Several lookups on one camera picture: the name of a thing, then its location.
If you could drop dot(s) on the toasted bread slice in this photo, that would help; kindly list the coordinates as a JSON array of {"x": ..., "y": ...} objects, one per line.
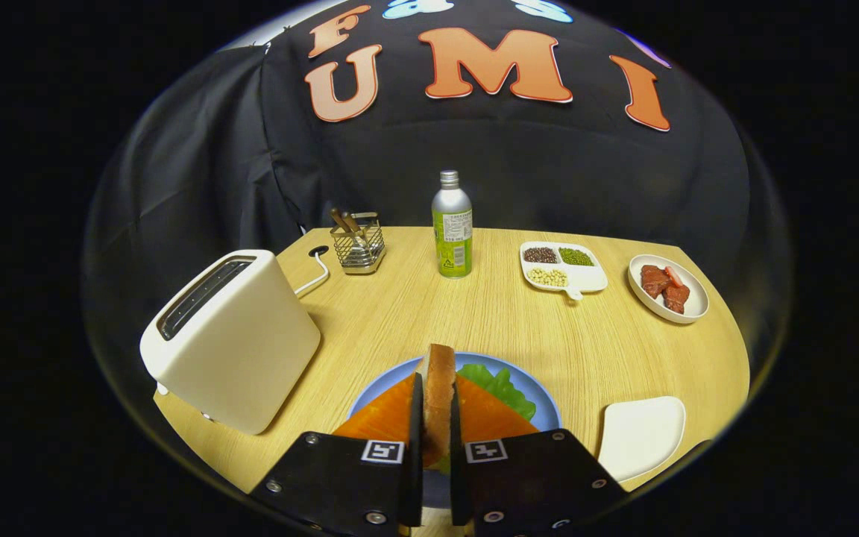
[{"x": 438, "y": 403}]

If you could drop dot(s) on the white round plate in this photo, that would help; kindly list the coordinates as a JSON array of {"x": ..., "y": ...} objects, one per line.
[{"x": 690, "y": 306}]

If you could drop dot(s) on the pile of green beans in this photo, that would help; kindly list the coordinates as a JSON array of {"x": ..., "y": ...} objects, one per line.
[{"x": 576, "y": 256}]

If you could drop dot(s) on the pile of dark beans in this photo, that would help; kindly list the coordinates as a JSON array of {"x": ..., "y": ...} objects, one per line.
[{"x": 540, "y": 255}]

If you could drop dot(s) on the green lettuce leaf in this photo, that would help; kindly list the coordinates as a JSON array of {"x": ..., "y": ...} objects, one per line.
[{"x": 504, "y": 388}]

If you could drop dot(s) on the white divided dish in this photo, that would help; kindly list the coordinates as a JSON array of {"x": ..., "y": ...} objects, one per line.
[{"x": 586, "y": 280}]

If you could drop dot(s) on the brown meat piece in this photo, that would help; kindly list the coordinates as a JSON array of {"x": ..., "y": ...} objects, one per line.
[
  {"x": 654, "y": 280},
  {"x": 676, "y": 298}
]

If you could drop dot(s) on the green and silver bottle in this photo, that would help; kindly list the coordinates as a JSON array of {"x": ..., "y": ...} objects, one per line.
[{"x": 453, "y": 231}]

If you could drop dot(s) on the white toaster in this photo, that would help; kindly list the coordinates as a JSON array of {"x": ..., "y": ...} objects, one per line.
[{"x": 250, "y": 350}]

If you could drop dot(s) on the black backdrop cloth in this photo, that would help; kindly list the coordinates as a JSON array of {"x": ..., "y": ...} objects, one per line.
[{"x": 474, "y": 164}]

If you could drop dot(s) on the pile of yellow beans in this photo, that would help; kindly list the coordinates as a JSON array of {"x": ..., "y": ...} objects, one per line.
[{"x": 547, "y": 277}]

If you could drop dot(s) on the red tomato slice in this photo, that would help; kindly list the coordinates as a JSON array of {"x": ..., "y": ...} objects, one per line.
[{"x": 674, "y": 276}]

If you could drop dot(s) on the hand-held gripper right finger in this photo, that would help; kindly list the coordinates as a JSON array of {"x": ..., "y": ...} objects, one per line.
[{"x": 534, "y": 485}]

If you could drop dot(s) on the blue plate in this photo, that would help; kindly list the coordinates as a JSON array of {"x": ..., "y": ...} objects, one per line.
[{"x": 541, "y": 395}]

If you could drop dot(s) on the white square plate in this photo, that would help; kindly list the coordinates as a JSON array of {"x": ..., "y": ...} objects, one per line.
[{"x": 642, "y": 436}]

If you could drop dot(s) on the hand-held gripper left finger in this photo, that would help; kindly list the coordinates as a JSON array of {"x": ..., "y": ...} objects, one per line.
[{"x": 340, "y": 485}]

